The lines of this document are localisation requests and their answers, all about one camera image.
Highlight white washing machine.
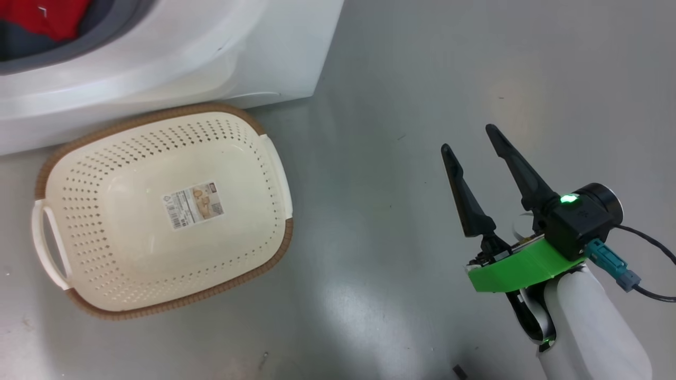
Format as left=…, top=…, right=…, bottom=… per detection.
left=0, top=0, right=345, bottom=156

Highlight thin black camera cable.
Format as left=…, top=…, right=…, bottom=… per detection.
left=613, top=224, right=676, bottom=263

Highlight cream laundry basket brown rim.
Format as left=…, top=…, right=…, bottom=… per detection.
left=32, top=102, right=294, bottom=321

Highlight red and white garment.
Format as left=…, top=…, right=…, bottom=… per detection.
left=0, top=0, right=93, bottom=43

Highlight paper barcode label sticker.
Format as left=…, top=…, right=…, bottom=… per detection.
left=161, top=182, right=225, bottom=231

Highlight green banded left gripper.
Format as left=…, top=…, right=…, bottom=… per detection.
left=440, top=123, right=588, bottom=294

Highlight black cable with teal connector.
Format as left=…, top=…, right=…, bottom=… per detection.
left=585, top=239, right=676, bottom=304

